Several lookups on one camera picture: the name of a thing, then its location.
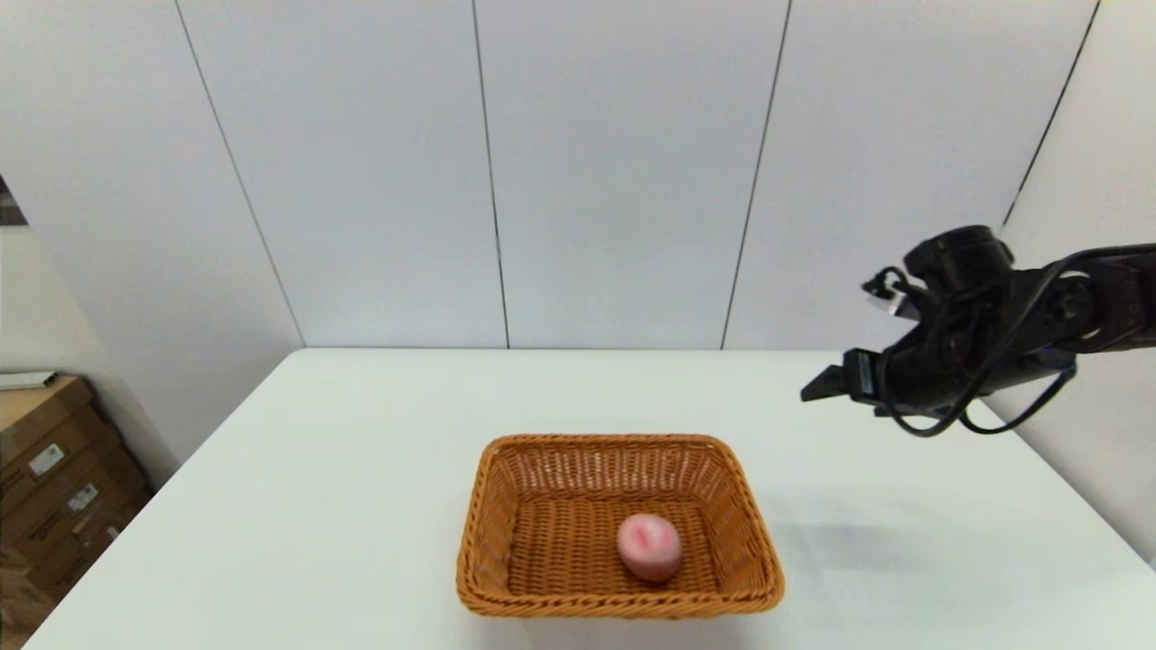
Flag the short cable with white plug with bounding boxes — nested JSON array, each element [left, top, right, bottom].
[[862, 266, 927, 319]]

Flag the brown cardboard box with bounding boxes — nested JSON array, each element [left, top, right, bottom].
[[0, 469, 154, 604], [0, 420, 136, 543], [0, 542, 57, 650], [0, 377, 98, 466]]

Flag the brown woven wicker basket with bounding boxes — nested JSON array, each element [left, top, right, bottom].
[[456, 433, 785, 620]]

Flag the pink peach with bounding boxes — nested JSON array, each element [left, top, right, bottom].
[[617, 513, 683, 583]]

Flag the dark framed wall panel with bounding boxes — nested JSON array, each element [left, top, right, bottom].
[[0, 172, 33, 229]]

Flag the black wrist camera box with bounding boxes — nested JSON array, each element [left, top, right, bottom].
[[904, 225, 1018, 303]]

